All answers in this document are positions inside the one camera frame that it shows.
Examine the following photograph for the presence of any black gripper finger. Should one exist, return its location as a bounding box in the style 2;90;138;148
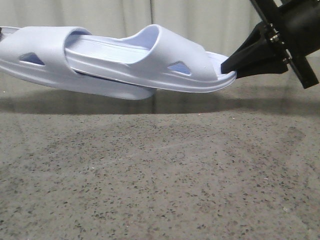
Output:
235;52;289;79
221;22;272;74

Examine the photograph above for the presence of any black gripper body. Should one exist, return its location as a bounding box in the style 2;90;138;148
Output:
251;0;320;89

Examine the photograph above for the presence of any light blue slipper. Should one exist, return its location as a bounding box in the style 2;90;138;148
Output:
0;26;156;100
64;24;237;93

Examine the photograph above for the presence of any beige curtain backdrop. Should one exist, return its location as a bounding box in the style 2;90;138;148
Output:
0;0;320;86

